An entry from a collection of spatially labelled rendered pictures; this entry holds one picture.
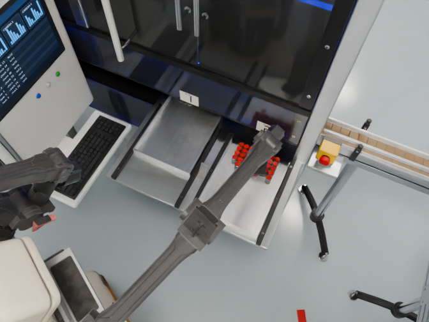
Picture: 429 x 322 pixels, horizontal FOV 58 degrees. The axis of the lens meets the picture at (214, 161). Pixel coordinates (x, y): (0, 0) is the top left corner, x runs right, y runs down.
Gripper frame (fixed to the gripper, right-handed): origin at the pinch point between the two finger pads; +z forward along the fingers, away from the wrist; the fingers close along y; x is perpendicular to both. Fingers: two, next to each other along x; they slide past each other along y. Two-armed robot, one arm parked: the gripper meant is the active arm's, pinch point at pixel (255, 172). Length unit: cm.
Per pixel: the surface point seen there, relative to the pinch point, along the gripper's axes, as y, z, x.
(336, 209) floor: 35, 100, -58
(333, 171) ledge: 12.6, 11.7, -32.0
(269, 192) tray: -2.1, 11.1, -7.3
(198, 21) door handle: 20, -50, 25
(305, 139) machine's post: 14.7, -5.3, -16.5
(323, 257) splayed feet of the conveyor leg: 2, 98, -51
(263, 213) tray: -11.1, 10.9, -6.2
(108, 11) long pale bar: 27, -42, 56
